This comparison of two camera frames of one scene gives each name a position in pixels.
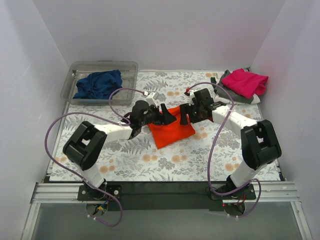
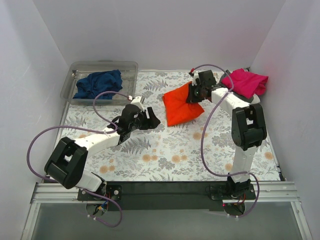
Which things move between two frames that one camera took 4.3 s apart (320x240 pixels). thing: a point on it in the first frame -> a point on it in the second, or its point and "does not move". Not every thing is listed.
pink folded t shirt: (246, 84) does not move
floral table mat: (178, 131) does not move
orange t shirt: (165, 134) -> (178, 111)
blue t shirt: (98, 85) does not move
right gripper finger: (185, 109) -> (193, 95)
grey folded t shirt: (234, 97) does not move
